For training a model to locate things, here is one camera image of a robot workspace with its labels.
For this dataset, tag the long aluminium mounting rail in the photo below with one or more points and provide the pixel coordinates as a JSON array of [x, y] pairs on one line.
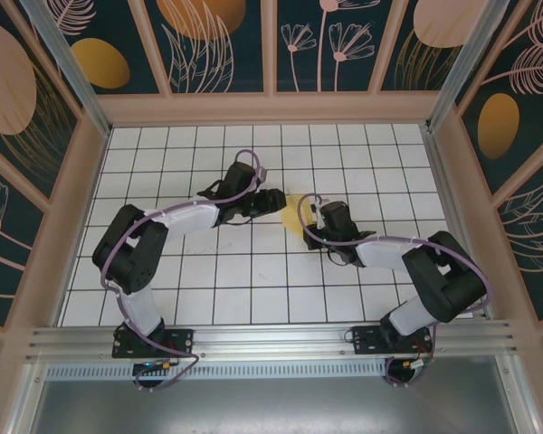
[[271, 339]]

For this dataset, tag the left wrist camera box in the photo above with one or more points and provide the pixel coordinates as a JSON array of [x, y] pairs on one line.
[[262, 174]]

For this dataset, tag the aluminium corner post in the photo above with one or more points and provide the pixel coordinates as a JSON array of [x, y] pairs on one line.
[[72, 77], [457, 68]]

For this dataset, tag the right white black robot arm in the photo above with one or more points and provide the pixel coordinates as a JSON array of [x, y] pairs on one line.
[[434, 280]]

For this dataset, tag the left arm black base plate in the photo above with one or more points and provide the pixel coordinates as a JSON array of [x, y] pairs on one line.
[[181, 341]]

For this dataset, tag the yellow cloth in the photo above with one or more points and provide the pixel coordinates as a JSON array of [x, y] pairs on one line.
[[294, 217]]

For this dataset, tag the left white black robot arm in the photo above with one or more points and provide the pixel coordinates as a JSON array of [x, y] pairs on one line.
[[185, 219]]

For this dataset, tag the grey metal sheet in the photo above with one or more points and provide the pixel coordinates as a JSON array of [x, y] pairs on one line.
[[271, 407]]

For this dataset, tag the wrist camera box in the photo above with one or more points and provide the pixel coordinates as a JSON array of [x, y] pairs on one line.
[[262, 174], [321, 205]]

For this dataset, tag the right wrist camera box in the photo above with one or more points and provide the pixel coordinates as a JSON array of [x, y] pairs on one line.
[[321, 205]]

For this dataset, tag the aluminium side rail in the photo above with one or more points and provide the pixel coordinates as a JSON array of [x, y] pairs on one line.
[[435, 153]]

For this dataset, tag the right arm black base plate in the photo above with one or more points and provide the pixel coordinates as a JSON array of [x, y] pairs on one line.
[[366, 341]]

